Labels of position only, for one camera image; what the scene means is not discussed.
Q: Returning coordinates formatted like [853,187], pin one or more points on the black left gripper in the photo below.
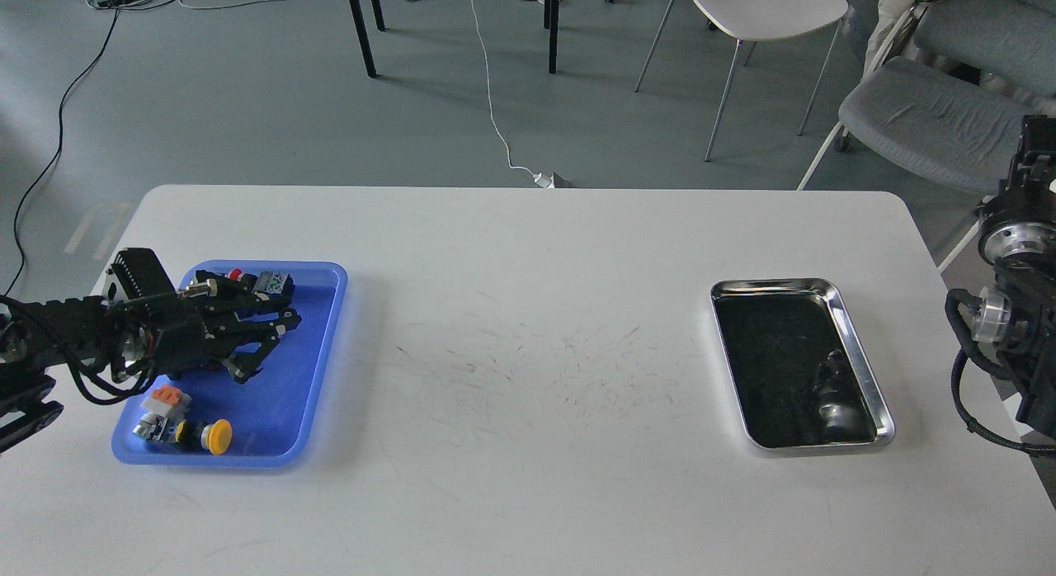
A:
[168,333]

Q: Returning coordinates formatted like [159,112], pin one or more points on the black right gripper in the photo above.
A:
[1021,218]

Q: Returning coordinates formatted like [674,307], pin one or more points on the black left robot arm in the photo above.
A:
[76,333]

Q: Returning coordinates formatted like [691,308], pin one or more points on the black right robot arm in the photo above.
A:
[1008,330]

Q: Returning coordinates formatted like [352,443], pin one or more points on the black contact block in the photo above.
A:
[274,284]

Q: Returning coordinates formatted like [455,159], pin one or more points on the blue plastic tray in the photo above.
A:
[273,413]

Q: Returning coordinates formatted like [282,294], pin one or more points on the grey upholstered chair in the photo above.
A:
[946,85]

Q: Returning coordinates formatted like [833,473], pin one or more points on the silver metal tray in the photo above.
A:
[801,377]

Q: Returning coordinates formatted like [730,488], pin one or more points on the white plastic chair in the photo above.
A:
[757,21]

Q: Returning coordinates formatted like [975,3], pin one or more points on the black table legs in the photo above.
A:
[363,31]

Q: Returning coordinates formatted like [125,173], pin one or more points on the yellow push button switch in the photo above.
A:
[214,438]

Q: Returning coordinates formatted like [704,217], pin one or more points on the orange white switch block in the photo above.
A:
[164,411]

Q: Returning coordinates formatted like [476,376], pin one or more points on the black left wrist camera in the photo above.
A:
[137,277]

